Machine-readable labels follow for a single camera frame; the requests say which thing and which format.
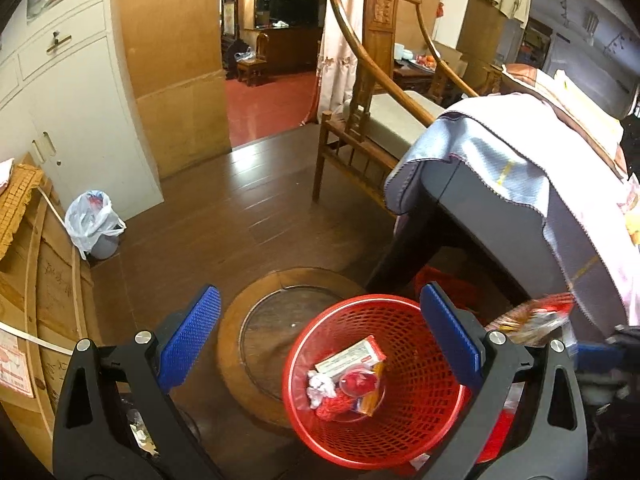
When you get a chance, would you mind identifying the small wooden chair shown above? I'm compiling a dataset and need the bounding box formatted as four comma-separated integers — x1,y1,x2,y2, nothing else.
236,32,269,86

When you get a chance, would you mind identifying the clear cup with red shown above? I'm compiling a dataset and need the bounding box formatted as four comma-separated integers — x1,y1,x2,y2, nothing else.
337,362,385,417

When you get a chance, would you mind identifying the white bag lined bin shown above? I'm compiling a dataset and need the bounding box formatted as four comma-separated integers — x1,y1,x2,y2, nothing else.
64,190,127,260

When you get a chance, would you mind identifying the wooden armchair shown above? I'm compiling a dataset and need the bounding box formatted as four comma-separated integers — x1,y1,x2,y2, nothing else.
311,0,477,206

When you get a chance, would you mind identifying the white cabinet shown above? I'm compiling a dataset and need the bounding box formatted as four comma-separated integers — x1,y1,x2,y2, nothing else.
1,0,163,219

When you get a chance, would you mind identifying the red ball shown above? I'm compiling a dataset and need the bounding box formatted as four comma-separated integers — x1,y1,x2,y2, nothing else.
314,390,355,422

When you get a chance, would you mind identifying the wooden door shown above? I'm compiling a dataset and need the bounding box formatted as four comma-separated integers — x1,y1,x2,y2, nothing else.
115,0,231,178

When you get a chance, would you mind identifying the red white small box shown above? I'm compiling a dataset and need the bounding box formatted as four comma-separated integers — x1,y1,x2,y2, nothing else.
314,335,386,377

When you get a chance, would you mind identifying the pink patterned curtain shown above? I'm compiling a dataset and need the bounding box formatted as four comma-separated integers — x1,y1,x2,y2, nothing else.
303,0,364,124

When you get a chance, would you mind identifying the round wooden stool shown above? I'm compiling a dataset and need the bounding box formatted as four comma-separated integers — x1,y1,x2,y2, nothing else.
217,266,364,430

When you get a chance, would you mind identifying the white tissue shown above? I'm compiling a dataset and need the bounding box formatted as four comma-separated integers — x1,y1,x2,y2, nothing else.
306,370,336,410

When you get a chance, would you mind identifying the purple bed sheet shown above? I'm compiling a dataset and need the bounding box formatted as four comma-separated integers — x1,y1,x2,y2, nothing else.
502,64,639,325

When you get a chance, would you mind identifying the red mesh trash basket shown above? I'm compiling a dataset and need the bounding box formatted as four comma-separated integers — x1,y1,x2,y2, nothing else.
282,295,471,470

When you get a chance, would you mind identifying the silver foil snack bag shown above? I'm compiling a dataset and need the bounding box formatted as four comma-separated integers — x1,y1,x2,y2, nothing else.
487,292,574,348

